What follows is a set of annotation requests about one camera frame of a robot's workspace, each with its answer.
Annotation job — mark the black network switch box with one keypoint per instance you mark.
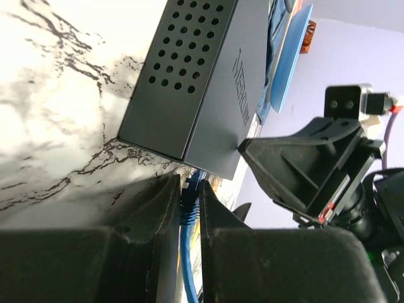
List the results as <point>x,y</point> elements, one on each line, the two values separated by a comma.
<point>200,84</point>

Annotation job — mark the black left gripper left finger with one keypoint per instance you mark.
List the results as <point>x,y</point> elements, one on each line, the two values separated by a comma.
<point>133,261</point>

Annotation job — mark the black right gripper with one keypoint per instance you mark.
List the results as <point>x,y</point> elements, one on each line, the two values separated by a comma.
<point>307,172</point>

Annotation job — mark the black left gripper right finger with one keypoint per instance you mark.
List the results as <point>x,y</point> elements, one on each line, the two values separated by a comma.
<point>240,264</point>

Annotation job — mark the light blue plate on placemat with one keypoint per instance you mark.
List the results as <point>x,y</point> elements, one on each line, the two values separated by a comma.
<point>288,57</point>

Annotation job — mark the brown lacquer cup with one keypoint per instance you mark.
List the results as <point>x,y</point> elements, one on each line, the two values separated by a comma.
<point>308,37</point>

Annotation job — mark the blue cloth placemat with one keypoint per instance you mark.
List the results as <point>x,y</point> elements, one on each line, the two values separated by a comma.
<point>280,15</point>

